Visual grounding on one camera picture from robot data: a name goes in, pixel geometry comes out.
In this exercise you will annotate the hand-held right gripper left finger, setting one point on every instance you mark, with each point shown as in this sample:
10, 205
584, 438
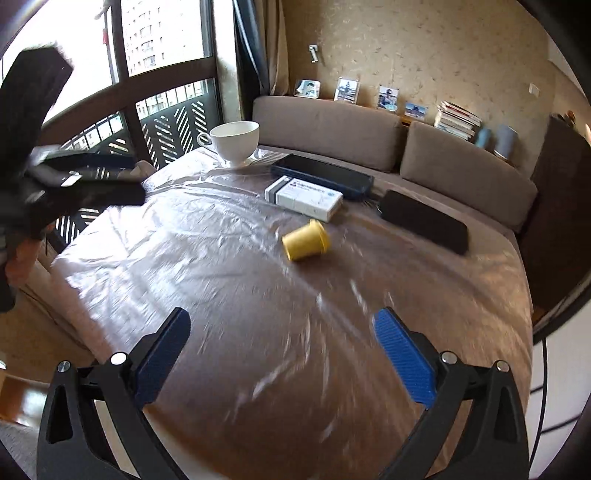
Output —
161, 355

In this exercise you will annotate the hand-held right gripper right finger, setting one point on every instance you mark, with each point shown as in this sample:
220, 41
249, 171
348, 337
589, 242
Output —
406, 355

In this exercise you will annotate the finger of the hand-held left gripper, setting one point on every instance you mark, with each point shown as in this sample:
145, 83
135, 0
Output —
92, 161
106, 194

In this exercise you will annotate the yellow paper cup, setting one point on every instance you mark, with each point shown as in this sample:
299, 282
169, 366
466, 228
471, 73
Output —
304, 242

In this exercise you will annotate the person's left forearm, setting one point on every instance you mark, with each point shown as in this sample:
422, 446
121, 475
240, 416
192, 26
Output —
23, 263

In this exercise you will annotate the black flat case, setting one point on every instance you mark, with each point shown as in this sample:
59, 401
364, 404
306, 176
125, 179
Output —
425, 221

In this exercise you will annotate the white footed cup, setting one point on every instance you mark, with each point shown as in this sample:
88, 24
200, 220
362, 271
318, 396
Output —
235, 138

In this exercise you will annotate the grey textured fabric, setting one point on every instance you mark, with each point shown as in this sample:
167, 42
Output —
18, 452

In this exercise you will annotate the brown sofa cushions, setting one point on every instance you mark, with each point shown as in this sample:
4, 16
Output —
390, 181

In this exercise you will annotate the white cardboard box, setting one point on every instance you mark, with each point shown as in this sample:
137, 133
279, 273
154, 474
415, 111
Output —
304, 198

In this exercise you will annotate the dark curtain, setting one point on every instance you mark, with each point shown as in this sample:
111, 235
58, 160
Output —
251, 60

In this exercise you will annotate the taupe sofa back cushion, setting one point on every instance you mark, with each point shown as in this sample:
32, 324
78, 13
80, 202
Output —
323, 124
466, 170

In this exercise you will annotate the dark blue smartphone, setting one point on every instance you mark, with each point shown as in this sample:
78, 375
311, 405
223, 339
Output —
323, 175

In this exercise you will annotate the dark wooden cabinet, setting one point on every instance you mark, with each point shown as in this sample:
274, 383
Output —
558, 207

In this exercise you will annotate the beige curtain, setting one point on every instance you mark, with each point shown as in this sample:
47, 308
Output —
277, 46

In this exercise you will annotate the light blue vase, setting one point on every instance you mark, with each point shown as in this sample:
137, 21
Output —
483, 137

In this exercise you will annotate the stack of books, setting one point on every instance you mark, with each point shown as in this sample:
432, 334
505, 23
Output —
457, 121

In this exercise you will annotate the dark window frame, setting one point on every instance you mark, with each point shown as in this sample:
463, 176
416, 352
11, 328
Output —
119, 55

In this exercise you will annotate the small photo frame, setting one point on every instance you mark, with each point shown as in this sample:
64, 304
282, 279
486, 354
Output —
346, 90
388, 98
416, 111
307, 88

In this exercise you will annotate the metal wall fitting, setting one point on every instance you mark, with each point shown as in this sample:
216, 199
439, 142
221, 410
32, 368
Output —
314, 53

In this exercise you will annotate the white wall switch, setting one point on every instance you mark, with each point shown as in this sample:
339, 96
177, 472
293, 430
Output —
534, 90

